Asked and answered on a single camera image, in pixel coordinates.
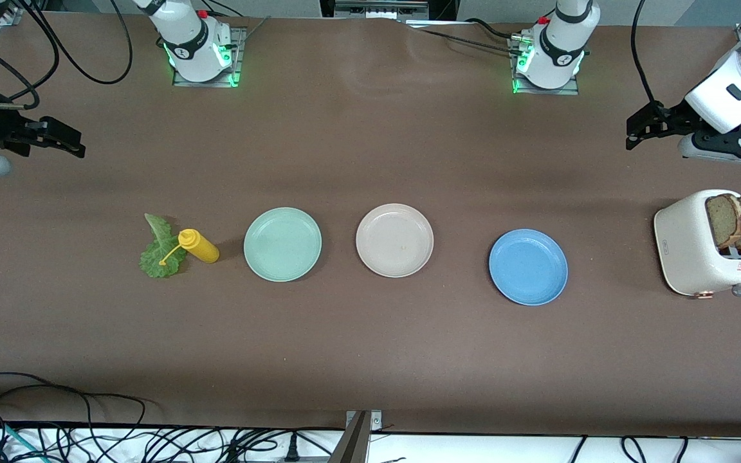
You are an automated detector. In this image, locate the green lettuce leaf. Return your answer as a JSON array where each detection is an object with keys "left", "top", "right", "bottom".
[{"left": 139, "top": 213, "right": 189, "bottom": 279}]

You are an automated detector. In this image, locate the yellow mustard squeeze bottle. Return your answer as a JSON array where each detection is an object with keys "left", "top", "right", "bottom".
[{"left": 159, "top": 229, "right": 221, "bottom": 266}]

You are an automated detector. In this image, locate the blue plate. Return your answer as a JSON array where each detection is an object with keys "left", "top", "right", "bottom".
[{"left": 489, "top": 229, "right": 569, "bottom": 306}]

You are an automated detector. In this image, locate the mint green plate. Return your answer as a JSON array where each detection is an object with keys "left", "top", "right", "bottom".
[{"left": 243, "top": 207, "right": 322, "bottom": 282}]

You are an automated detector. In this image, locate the beige plate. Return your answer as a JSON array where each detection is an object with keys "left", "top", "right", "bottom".
[{"left": 355, "top": 203, "right": 434, "bottom": 278}]

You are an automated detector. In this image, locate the cream white toaster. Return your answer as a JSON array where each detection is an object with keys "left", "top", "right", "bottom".
[{"left": 654, "top": 189, "right": 741, "bottom": 298}]

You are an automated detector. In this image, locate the black metal equipment box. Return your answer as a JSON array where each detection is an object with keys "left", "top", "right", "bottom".
[{"left": 319, "top": 0, "right": 458, "bottom": 21}]

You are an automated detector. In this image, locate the white shelf board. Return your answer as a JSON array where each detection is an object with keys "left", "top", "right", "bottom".
[{"left": 0, "top": 421, "right": 741, "bottom": 463}]

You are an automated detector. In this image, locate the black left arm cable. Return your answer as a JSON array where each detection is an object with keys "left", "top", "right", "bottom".
[{"left": 631, "top": 0, "right": 664, "bottom": 107}]

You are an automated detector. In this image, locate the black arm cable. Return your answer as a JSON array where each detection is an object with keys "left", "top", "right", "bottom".
[
  {"left": 631, "top": 0, "right": 664, "bottom": 107},
  {"left": 0, "top": 0, "right": 134, "bottom": 110}
]

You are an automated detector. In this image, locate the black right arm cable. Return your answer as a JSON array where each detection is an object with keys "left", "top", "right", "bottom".
[{"left": 0, "top": 0, "right": 134, "bottom": 110}]

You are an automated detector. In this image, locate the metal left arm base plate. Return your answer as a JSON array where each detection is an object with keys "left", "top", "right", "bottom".
[{"left": 511, "top": 32, "right": 581, "bottom": 96}]

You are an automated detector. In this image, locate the thick black cable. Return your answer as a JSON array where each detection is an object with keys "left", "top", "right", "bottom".
[{"left": 464, "top": 17, "right": 520, "bottom": 41}]

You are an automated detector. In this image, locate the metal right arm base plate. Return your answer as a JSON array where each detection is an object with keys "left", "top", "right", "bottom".
[{"left": 172, "top": 27, "right": 247, "bottom": 88}]

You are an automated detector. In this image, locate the thin grey cable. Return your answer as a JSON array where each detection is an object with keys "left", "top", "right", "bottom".
[
  {"left": 406, "top": 23, "right": 520, "bottom": 55},
  {"left": 241, "top": 15, "right": 272, "bottom": 43}
]

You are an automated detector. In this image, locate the grey metal bracket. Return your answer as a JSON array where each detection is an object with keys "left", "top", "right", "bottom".
[{"left": 329, "top": 410, "right": 384, "bottom": 463}]

